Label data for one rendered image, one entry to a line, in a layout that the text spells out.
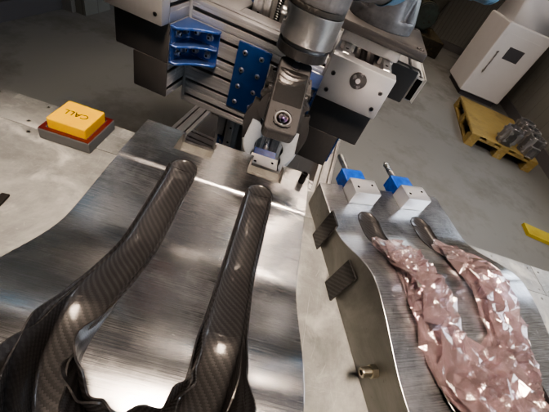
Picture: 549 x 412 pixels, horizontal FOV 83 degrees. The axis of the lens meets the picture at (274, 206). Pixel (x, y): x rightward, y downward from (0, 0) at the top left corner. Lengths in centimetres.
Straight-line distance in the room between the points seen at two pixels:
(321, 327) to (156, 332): 25
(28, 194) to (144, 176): 18
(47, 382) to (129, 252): 13
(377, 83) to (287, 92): 30
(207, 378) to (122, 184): 24
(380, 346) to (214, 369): 20
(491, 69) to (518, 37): 40
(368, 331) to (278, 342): 16
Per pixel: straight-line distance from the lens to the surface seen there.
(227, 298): 32
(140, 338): 26
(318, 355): 44
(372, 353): 42
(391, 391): 41
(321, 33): 44
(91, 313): 29
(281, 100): 43
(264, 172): 50
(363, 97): 70
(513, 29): 504
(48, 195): 53
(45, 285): 30
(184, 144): 51
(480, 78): 513
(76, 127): 59
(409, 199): 60
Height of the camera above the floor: 118
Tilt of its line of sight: 44 degrees down
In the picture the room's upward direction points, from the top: 24 degrees clockwise
